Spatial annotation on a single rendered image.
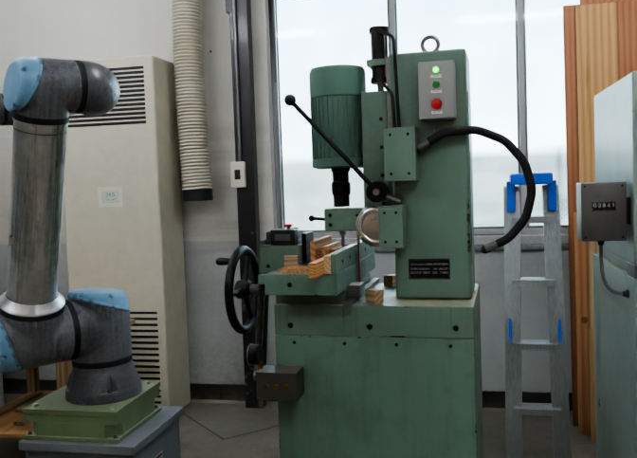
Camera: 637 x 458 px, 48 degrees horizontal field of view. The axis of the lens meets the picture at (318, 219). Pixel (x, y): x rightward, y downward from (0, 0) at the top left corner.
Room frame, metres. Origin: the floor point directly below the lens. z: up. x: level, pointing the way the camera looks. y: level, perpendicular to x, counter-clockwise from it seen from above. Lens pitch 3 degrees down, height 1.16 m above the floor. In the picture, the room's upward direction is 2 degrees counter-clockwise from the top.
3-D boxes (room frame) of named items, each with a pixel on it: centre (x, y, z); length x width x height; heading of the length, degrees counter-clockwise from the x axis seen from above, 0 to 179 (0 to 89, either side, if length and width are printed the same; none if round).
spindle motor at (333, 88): (2.27, -0.07, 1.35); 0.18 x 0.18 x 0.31
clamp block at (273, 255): (2.32, 0.11, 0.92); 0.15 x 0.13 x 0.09; 165
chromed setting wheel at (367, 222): (2.11, -0.17, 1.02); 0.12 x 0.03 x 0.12; 75
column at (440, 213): (2.19, -0.36, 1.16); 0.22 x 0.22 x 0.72; 75
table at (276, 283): (2.30, 0.03, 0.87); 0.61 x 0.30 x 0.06; 165
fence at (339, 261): (2.26, -0.11, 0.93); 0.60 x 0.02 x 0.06; 165
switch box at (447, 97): (2.05, -0.35, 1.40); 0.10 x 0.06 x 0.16; 75
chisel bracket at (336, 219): (2.26, -0.09, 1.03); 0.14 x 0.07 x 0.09; 75
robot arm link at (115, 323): (1.83, 0.58, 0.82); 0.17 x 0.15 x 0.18; 129
